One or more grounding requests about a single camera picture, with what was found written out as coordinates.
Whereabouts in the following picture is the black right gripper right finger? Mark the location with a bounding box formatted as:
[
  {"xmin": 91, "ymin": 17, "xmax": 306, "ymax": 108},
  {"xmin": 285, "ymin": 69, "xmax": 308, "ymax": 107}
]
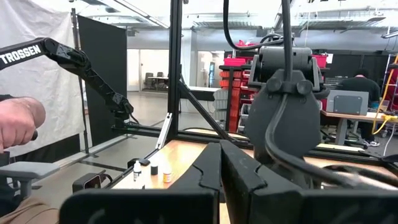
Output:
[{"xmin": 220, "ymin": 139, "xmax": 398, "ymax": 224}]

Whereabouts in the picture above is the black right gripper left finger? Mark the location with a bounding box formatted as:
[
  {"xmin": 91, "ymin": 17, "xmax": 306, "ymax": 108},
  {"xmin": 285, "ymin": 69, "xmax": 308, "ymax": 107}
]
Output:
[{"xmin": 58, "ymin": 142, "xmax": 221, "ymax": 224}]

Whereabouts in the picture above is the silver aluminium bar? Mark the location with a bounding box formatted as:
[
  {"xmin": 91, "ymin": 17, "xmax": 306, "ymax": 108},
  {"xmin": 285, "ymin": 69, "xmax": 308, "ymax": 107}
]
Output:
[{"xmin": 155, "ymin": 112, "xmax": 174, "ymax": 151}]

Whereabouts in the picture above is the black rack with orange bins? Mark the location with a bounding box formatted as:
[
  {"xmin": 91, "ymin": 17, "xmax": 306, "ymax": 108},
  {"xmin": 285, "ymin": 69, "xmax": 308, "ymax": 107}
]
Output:
[{"xmin": 219, "ymin": 55, "xmax": 265, "ymax": 134}]

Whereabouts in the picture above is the white table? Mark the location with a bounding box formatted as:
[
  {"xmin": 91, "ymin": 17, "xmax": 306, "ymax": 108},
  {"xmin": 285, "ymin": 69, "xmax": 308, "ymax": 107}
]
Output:
[{"xmin": 188, "ymin": 86, "xmax": 223, "ymax": 102}]

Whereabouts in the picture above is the wooden workbench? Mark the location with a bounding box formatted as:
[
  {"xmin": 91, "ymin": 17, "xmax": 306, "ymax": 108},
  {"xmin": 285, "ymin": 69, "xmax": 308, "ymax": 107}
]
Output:
[{"xmin": 320, "ymin": 109, "xmax": 398, "ymax": 147}]

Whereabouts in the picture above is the grey equipment box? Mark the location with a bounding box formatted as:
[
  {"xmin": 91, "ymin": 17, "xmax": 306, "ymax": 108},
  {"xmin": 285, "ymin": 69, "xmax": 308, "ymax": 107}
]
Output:
[{"xmin": 325, "ymin": 89, "xmax": 370, "ymax": 116}]

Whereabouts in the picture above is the grey office chair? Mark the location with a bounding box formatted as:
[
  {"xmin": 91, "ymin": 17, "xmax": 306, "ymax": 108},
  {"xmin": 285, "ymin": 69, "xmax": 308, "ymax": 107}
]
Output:
[{"xmin": 143, "ymin": 72, "xmax": 156, "ymax": 91}]

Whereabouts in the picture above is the blue lit display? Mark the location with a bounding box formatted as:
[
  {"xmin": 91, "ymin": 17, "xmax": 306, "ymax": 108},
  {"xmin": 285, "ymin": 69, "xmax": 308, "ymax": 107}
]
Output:
[{"xmin": 208, "ymin": 61, "xmax": 216, "ymax": 88}]

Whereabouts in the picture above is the red storage bin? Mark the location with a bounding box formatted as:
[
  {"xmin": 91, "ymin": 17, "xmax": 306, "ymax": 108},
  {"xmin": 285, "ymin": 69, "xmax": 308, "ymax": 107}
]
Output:
[
  {"xmin": 223, "ymin": 57, "xmax": 247, "ymax": 67},
  {"xmin": 312, "ymin": 54, "xmax": 329, "ymax": 68}
]

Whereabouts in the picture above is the person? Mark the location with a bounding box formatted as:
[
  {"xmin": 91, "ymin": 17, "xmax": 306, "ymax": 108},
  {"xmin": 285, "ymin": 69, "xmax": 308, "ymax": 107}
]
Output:
[{"xmin": 338, "ymin": 68, "xmax": 382, "ymax": 147}]

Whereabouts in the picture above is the black partition panel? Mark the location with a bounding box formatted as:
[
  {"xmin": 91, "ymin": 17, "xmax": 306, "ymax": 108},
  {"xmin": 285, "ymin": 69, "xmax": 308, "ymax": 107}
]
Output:
[{"xmin": 76, "ymin": 14, "xmax": 128, "ymax": 147}]

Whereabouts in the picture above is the person's leg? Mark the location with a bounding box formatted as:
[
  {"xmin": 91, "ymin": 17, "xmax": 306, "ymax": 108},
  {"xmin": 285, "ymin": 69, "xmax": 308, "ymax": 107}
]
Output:
[{"xmin": 0, "ymin": 195, "xmax": 62, "ymax": 224}]

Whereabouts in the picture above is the grey chair armrest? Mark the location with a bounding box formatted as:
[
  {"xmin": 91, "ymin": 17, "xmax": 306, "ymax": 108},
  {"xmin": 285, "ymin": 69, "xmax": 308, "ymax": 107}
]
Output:
[{"xmin": 0, "ymin": 161, "xmax": 60, "ymax": 200}]

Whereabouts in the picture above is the white backdrop sheet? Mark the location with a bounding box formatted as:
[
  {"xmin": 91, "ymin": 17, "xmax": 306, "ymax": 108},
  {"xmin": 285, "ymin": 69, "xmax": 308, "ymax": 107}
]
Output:
[{"xmin": 0, "ymin": 0, "xmax": 85, "ymax": 158}]

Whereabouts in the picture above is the person's hand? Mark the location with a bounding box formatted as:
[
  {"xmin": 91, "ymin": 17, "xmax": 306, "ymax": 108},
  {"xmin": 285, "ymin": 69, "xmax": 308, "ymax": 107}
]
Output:
[{"xmin": 0, "ymin": 96, "xmax": 47, "ymax": 153}]

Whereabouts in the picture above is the black depth camera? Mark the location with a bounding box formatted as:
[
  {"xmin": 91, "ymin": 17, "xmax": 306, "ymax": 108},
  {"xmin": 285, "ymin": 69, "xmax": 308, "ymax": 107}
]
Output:
[{"xmin": 72, "ymin": 170, "xmax": 113, "ymax": 194}]

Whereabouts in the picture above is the black aluminium frame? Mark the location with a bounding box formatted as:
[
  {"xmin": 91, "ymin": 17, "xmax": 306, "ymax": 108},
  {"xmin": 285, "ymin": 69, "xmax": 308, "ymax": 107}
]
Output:
[{"xmin": 102, "ymin": 0, "xmax": 398, "ymax": 190}]

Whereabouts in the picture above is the yellow hanging cable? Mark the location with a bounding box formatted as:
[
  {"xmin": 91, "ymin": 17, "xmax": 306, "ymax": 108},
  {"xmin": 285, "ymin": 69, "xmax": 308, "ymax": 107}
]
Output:
[{"xmin": 371, "ymin": 54, "xmax": 398, "ymax": 136}]

